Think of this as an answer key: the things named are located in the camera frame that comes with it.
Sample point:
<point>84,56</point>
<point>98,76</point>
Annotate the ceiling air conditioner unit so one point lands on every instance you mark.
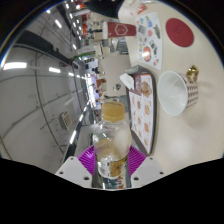
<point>65,120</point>

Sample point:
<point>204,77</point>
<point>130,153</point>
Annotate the colourful printed leaflet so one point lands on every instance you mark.
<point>150,40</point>

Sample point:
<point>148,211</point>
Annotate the dark brown food tray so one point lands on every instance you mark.
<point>154,110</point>

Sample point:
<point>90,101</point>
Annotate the beige chair with round hole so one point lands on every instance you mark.
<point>113,71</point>

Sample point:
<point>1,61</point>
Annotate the red paper cup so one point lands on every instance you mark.
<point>120,30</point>

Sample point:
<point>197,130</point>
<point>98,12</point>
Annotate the flat round red coaster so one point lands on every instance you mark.
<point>180,32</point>

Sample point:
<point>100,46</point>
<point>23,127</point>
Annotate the ceiling lights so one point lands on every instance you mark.
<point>15,65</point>

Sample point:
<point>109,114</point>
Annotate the clear bottle with tan cap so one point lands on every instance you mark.
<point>111,146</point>

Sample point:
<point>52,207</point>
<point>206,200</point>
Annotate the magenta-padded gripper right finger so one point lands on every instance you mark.
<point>137,160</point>

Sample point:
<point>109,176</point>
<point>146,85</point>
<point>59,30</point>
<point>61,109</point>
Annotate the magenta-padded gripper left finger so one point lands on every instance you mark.
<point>85,160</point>

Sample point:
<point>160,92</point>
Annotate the crumpled white napkin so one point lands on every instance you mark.
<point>127,81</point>

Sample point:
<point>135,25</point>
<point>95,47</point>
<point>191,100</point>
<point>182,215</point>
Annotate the small red sauce packet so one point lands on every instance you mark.
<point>141,8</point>

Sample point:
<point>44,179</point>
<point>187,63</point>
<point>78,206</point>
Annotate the printed paper tray liner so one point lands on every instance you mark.
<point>141,116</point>

